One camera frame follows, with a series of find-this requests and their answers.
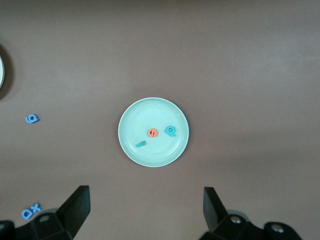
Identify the blue foam letter D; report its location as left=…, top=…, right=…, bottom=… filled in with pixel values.
left=21, top=208, right=34, bottom=221

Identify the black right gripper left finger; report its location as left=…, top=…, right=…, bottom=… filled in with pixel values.
left=0, top=185, right=91, bottom=240

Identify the blue foam number six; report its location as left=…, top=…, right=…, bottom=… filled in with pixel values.
left=24, top=114, right=40, bottom=125

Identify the beige round plate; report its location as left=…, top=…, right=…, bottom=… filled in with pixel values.
left=0, top=56, right=6, bottom=88

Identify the teal foam letter p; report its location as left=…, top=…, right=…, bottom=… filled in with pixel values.
left=164, top=125, right=177, bottom=138

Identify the mint green round plate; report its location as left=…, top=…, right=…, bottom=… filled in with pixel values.
left=117, top=97, right=190, bottom=168

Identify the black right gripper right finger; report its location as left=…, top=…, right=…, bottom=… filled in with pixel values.
left=199, top=186, right=303, bottom=240

